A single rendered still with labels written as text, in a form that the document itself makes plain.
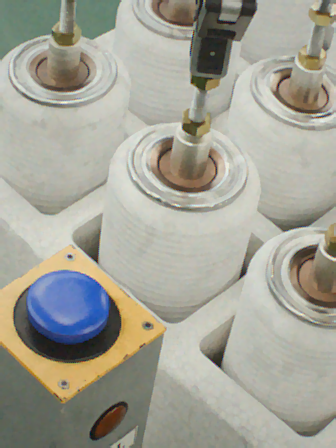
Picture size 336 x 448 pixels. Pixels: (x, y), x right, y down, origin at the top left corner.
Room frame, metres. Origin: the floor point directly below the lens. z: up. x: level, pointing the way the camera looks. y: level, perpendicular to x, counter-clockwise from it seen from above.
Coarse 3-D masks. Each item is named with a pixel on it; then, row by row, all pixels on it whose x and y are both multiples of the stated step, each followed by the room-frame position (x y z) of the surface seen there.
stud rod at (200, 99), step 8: (200, 96) 0.52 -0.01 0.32; (208, 96) 0.52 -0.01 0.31; (192, 104) 0.52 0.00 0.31; (200, 104) 0.52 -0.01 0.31; (192, 112) 0.52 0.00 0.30; (200, 112) 0.52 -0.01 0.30; (192, 120) 0.52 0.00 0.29; (200, 120) 0.52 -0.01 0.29; (192, 136) 0.52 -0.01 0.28; (200, 136) 0.53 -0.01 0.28
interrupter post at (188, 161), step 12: (180, 132) 0.53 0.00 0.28; (180, 144) 0.52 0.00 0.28; (192, 144) 0.52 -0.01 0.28; (204, 144) 0.52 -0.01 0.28; (180, 156) 0.52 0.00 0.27; (192, 156) 0.52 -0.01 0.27; (204, 156) 0.52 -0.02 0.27; (180, 168) 0.52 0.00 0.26; (192, 168) 0.52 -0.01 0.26; (204, 168) 0.52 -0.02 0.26
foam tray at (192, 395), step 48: (0, 192) 0.54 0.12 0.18; (96, 192) 0.56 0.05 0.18; (0, 240) 0.52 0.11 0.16; (48, 240) 0.51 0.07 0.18; (96, 240) 0.54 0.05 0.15; (0, 288) 0.52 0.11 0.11; (240, 288) 0.50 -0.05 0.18; (192, 336) 0.45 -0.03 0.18; (192, 384) 0.41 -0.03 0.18; (192, 432) 0.40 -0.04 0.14; (240, 432) 0.39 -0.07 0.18; (288, 432) 0.39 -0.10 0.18
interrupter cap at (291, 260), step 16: (288, 240) 0.48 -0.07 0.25; (304, 240) 0.48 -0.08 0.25; (320, 240) 0.48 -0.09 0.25; (272, 256) 0.46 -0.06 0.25; (288, 256) 0.47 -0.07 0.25; (304, 256) 0.47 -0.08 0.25; (272, 272) 0.45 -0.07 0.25; (288, 272) 0.45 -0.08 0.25; (304, 272) 0.46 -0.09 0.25; (272, 288) 0.44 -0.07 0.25; (288, 288) 0.44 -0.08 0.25; (304, 288) 0.45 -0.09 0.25; (288, 304) 0.43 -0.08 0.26; (304, 304) 0.43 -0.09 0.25; (320, 304) 0.43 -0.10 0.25; (304, 320) 0.42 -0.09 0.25; (320, 320) 0.42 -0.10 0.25
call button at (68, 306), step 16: (64, 272) 0.36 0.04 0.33; (80, 272) 0.36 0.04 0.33; (32, 288) 0.35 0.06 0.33; (48, 288) 0.35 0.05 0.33; (64, 288) 0.35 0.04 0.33; (80, 288) 0.35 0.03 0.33; (96, 288) 0.36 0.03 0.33; (32, 304) 0.34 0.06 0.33; (48, 304) 0.34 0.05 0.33; (64, 304) 0.34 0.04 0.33; (80, 304) 0.34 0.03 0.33; (96, 304) 0.35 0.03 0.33; (32, 320) 0.33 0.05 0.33; (48, 320) 0.33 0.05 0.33; (64, 320) 0.33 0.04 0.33; (80, 320) 0.33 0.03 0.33; (96, 320) 0.34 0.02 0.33; (48, 336) 0.33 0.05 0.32; (64, 336) 0.33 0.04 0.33; (80, 336) 0.33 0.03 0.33
